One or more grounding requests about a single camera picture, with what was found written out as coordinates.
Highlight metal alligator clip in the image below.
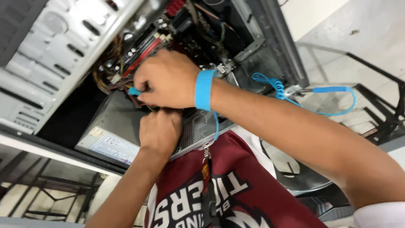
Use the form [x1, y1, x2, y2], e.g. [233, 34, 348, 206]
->
[283, 85, 314, 97]

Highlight black computer motherboard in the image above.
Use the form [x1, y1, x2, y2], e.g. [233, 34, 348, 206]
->
[120, 0, 254, 83]

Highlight red expansion slot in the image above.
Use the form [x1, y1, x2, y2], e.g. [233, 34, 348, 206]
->
[122, 38, 162, 78]

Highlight grey power supply unit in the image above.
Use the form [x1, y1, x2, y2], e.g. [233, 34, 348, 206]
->
[75, 90, 236, 167]

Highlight blue coiled grounding cord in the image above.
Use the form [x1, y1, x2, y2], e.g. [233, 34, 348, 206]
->
[213, 72, 358, 141]

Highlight red heatsink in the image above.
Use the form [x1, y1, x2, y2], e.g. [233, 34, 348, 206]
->
[165, 0, 186, 16]

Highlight black lanyard with metal clip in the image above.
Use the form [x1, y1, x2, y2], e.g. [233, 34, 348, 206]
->
[200, 141, 222, 228]

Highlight blue antistatic wrist strap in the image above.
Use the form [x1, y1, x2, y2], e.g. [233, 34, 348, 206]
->
[194, 70, 219, 112]

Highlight person's left hand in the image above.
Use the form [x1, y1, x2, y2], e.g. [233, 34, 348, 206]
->
[139, 108, 183, 158]

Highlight person's right hand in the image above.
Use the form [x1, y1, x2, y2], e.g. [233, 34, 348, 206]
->
[133, 49, 203, 110]

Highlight grey round stool seat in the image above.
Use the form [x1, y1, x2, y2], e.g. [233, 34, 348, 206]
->
[259, 139, 333, 192]

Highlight black metal frame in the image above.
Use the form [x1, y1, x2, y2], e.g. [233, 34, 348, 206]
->
[297, 43, 405, 146]
[0, 149, 105, 222]

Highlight bundle of yellow red wires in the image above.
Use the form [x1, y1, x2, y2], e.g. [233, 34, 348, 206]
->
[92, 35, 133, 95]

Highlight grey metal computer case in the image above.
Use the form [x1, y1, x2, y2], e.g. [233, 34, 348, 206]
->
[0, 0, 311, 176]

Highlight maroon printed jersey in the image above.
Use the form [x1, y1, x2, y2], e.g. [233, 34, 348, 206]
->
[144, 130, 329, 228]

